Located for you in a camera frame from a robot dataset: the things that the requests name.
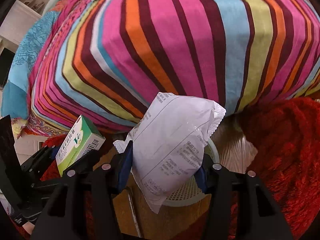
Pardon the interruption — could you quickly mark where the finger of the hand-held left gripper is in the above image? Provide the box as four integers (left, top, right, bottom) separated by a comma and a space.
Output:
62, 149, 101, 177
20, 145, 59, 180

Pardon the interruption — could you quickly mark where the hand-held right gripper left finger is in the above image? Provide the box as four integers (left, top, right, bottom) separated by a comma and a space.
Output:
30, 141, 133, 240

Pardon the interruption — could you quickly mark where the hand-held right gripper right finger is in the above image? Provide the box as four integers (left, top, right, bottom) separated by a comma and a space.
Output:
195, 154, 294, 240

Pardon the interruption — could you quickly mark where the green white medicine box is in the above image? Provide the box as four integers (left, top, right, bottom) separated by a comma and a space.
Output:
55, 114, 106, 177

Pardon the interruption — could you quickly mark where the white mesh wastebasket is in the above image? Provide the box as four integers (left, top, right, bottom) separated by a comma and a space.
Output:
165, 139, 220, 207

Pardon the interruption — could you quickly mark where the white plastic packet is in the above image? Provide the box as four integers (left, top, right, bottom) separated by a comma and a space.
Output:
113, 92, 227, 214

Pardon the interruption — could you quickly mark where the red shaggy rug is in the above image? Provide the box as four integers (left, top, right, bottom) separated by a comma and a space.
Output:
41, 96, 320, 240

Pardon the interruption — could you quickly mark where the black television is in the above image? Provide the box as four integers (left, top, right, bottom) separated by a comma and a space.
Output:
0, 49, 15, 88

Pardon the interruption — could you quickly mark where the blue patterned quilt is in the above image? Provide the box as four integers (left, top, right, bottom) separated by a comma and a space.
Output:
0, 11, 60, 120

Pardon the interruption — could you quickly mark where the striped bed sheet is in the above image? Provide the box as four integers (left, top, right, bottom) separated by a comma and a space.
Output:
29, 0, 320, 133

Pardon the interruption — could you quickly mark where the white bookshelf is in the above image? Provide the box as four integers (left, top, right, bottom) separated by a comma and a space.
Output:
1, 0, 54, 48

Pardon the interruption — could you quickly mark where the pale green cushion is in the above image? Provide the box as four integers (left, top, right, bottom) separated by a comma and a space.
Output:
41, 0, 75, 15

